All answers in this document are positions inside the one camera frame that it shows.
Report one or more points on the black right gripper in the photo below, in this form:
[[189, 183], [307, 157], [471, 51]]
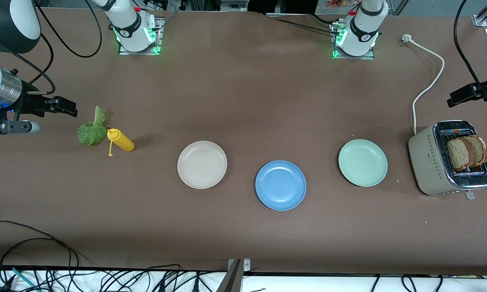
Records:
[[31, 104]]

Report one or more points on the green lettuce leaf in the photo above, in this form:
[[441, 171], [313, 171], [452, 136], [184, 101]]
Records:
[[90, 134]]

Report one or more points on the brown bread slice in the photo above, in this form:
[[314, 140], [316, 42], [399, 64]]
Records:
[[458, 154], [481, 150]]

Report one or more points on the yellow squeeze bottle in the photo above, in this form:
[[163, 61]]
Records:
[[123, 142]]

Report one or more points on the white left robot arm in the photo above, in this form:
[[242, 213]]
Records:
[[361, 32]]

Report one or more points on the green round plate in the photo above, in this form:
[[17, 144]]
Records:
[[363, 162]]

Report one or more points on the beige round plate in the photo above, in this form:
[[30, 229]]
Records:
[[202, 164]]

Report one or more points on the blue round plate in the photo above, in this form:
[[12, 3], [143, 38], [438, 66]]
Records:
[[280, 185]]

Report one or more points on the beige chrome toaster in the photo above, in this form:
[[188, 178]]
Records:
[[428, 162]]

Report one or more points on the orange packets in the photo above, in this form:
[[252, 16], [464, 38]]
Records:
[[337, 3]]

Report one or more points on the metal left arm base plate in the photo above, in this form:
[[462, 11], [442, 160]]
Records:
[[369, 57]]

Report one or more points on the metal table edge bracket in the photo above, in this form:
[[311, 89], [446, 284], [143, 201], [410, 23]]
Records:
[[246, 265]]

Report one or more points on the aluminium profile post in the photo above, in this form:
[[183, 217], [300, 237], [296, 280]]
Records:
[[231, 282]]

